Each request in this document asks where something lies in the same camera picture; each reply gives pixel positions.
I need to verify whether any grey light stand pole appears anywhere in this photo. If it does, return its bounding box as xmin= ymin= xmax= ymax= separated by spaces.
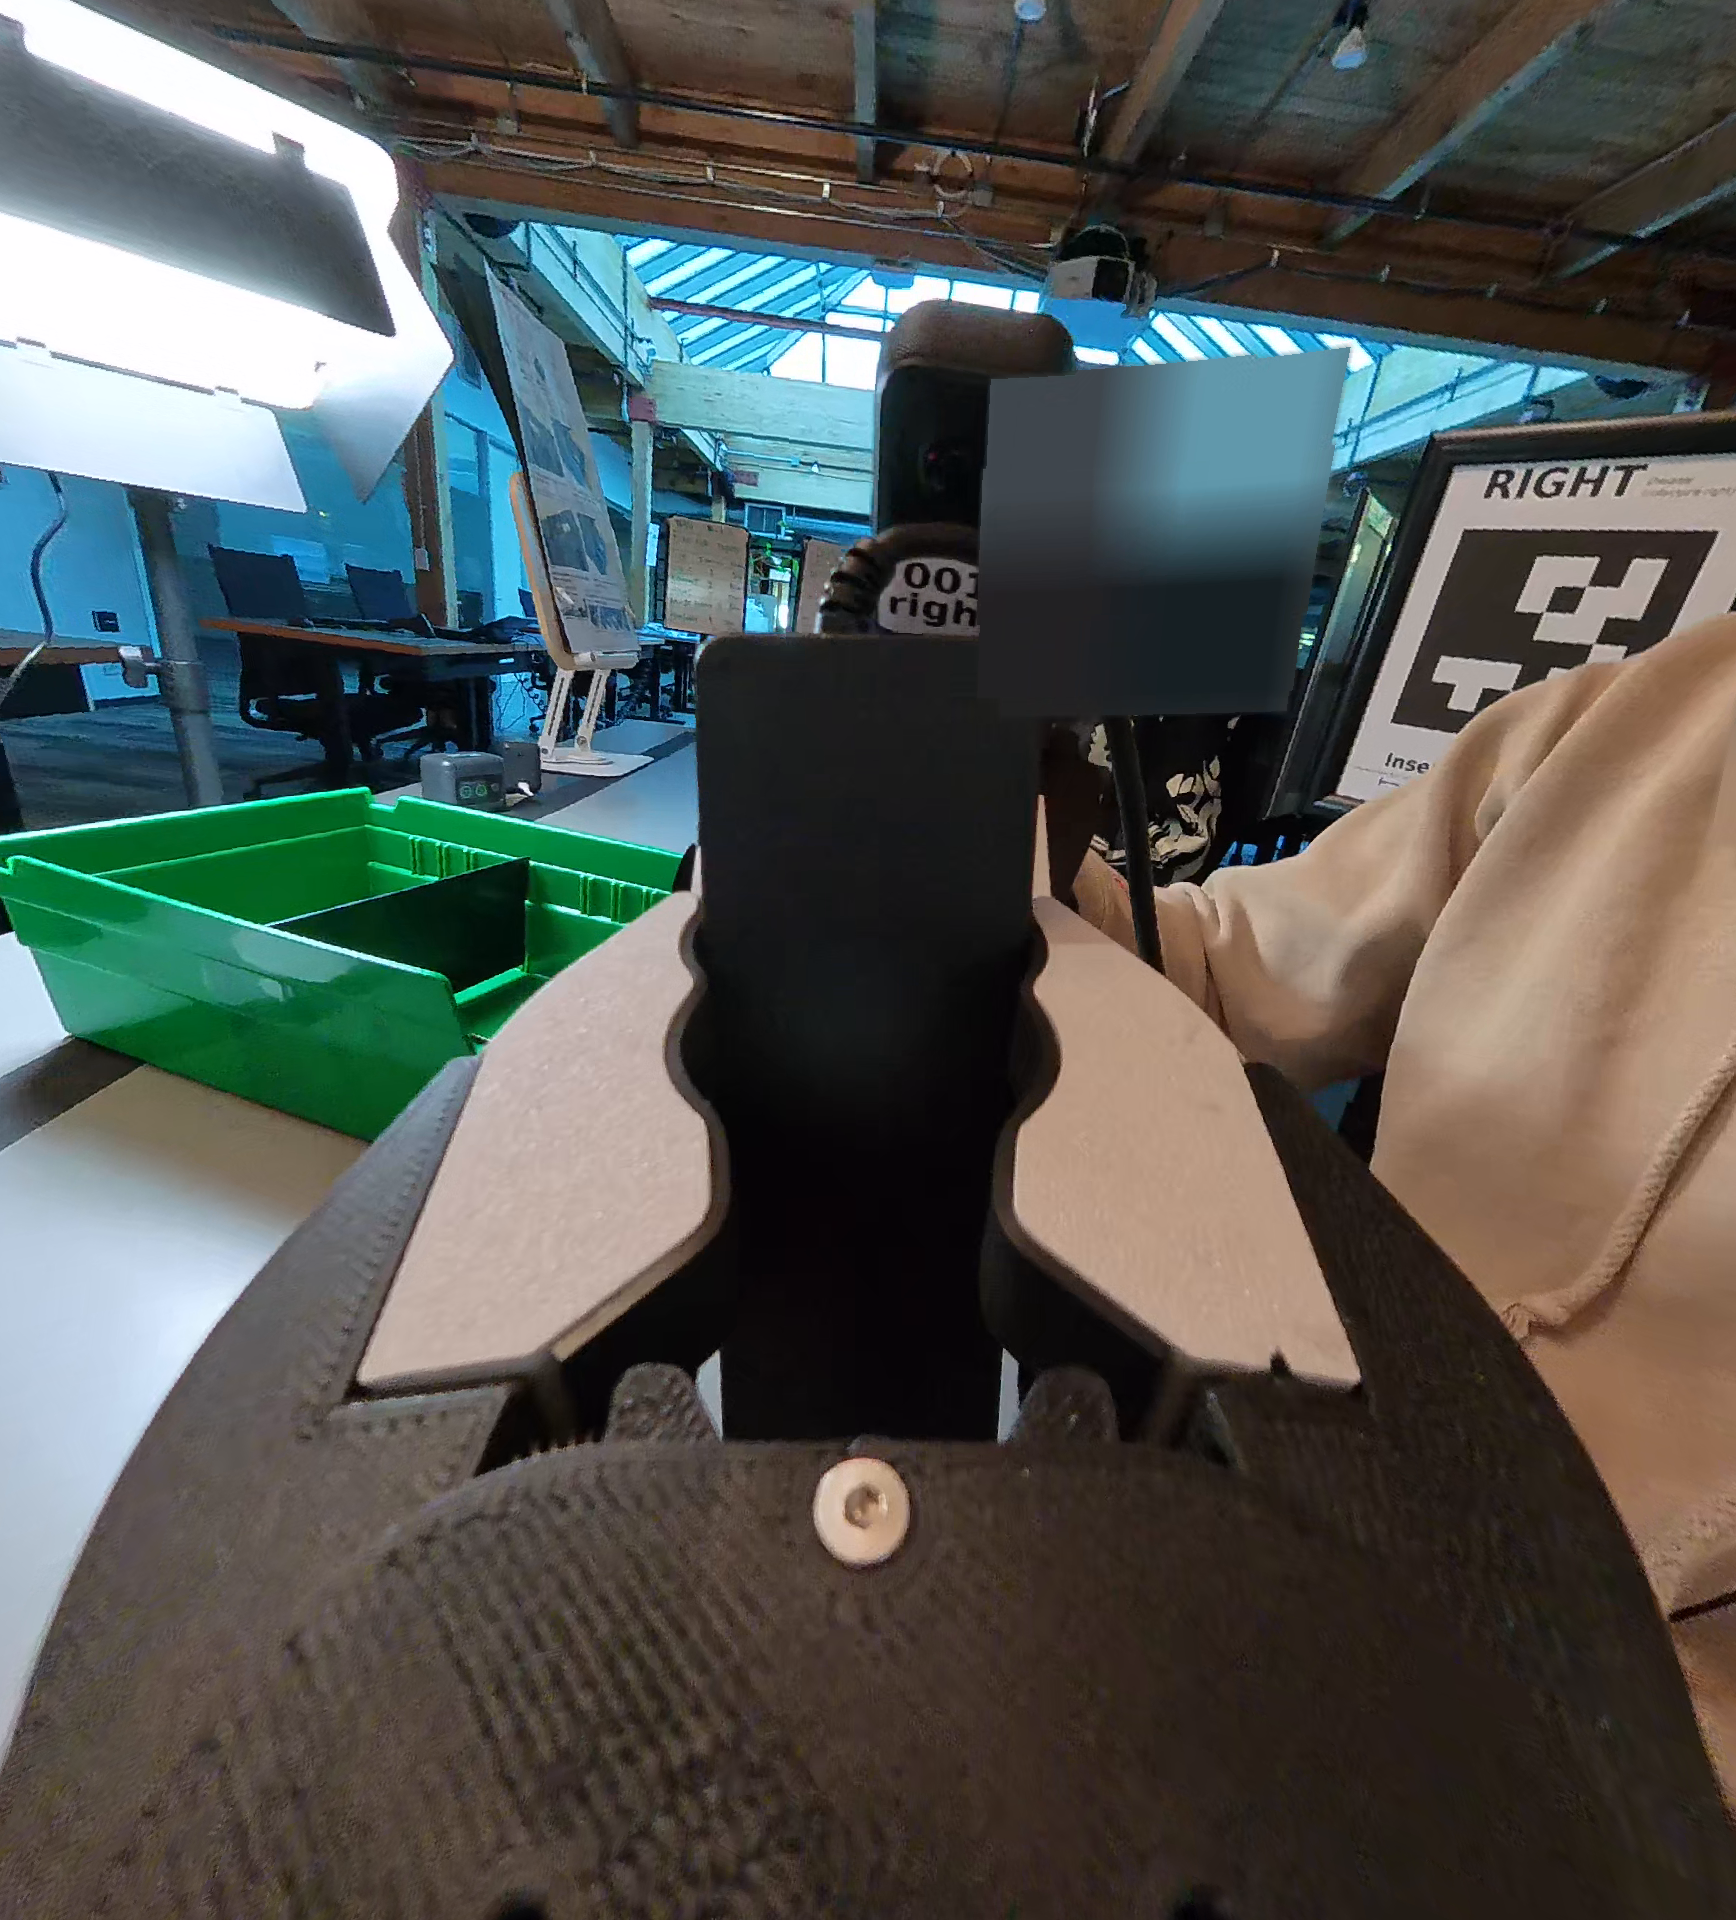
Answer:
xmin=130 ymin=493 xmax=228 ymax=813

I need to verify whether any ceiling mounted camera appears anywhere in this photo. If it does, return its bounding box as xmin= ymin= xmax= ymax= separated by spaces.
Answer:
xmin=1047 ymin=225 xmax=1157 ymax=310

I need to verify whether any green plastic bin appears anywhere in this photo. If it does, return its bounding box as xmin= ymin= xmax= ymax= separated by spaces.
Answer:
xmin=0 ymin=787 xmax=689 ymax=1146

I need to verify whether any black bin divider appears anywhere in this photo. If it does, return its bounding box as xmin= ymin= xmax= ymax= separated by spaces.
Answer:
xmin=268 ymin=858 xmax=532 ymax=996

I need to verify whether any wooden instruction clipboard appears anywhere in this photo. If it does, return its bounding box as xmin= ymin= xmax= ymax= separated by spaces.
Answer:
xmin=484 ymin=262 xmax=648 ymax=666

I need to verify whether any person's beige hoodie torso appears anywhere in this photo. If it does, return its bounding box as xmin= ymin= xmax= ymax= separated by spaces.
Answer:
xmin=1301 ymin=606 xmax=1736 ymax=1920

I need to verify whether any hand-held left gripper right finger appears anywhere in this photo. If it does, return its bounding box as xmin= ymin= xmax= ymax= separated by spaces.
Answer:
xmin=982 ymin=897 xmax=1366 ymax=1406

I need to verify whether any black seven-port usb hub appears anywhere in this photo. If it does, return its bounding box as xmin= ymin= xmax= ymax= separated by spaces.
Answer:
xmin=689 ymin=633 xmax=1045 ymax=1447

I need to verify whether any white studio light panel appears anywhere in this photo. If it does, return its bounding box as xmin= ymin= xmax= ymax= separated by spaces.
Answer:
xmin=0 ymin=0 xmax=457 ymax=517

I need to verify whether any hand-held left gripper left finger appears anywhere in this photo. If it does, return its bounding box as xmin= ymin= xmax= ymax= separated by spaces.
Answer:
xmin=354 ymin=890 xmax=739 ymax=1423

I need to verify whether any framed black-white marker sign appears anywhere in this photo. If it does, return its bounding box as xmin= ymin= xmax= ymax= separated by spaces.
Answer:
xmin=1264 ymin=412 xmax=1736 ymax=824

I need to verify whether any small grey power station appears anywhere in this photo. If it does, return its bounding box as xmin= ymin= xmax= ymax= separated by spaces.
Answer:
xmin=418 ymin=742 xmax=552 ymax=817

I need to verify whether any white clipboard stand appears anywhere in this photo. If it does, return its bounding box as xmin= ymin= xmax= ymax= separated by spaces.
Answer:
xmin=529 ymin=660 xmax=660 ymax=775

